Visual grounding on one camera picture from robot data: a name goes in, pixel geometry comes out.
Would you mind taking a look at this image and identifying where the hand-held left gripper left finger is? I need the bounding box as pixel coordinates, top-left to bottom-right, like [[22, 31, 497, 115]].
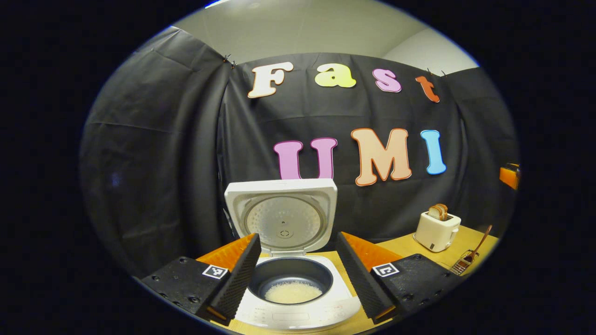
[[140, 233, 262, 326]]

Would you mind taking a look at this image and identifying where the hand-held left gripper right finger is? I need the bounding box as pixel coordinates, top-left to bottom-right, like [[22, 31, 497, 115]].
[[335, 232, 461, 325]]

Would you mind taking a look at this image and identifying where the white rice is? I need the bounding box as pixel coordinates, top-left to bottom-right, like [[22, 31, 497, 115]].
[[264, 281, 323, 304]]

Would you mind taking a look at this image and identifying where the brown wooden spoon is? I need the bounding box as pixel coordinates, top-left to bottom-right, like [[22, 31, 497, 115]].
[[466, 225, 493, 263]]

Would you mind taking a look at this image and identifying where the white rice cooker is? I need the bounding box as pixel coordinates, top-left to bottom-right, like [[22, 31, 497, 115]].
[[224, 178, 362, 333]]

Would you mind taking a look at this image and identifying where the white toaster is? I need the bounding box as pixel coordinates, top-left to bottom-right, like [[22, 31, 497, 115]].
[[413, 211, 461, 253]]

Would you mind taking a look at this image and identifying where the black backdrop cloth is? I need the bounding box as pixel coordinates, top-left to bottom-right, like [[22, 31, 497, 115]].
[[79, 26, 521, 280]]

